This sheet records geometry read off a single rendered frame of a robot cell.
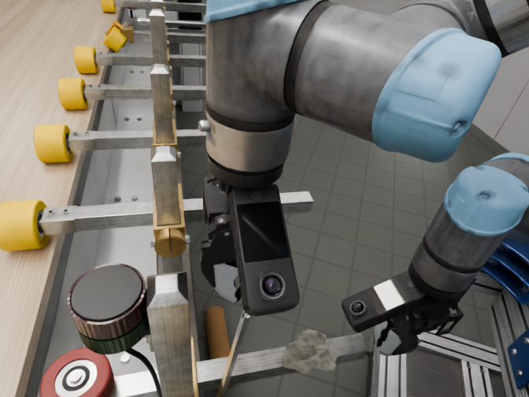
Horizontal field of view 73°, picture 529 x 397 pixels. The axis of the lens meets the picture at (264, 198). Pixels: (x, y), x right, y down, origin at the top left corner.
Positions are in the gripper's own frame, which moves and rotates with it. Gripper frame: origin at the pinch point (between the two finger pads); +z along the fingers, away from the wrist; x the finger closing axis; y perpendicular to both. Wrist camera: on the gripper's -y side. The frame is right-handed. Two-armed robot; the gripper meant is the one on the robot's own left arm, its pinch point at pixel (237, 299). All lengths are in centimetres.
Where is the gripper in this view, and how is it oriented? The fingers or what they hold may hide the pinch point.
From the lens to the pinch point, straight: 45.8
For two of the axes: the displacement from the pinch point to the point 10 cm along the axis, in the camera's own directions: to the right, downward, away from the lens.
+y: -2.3, -6.4, 7.3
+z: -1.1, 7.6, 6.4
